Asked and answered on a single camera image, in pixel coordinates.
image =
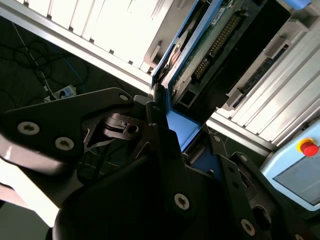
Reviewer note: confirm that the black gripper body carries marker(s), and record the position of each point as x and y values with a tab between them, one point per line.
120	212

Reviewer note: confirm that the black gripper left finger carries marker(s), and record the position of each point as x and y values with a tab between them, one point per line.
50	120

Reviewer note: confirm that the hard disk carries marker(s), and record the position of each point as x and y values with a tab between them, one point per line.
212	37

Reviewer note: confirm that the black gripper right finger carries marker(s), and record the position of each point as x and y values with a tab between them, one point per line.
237	200

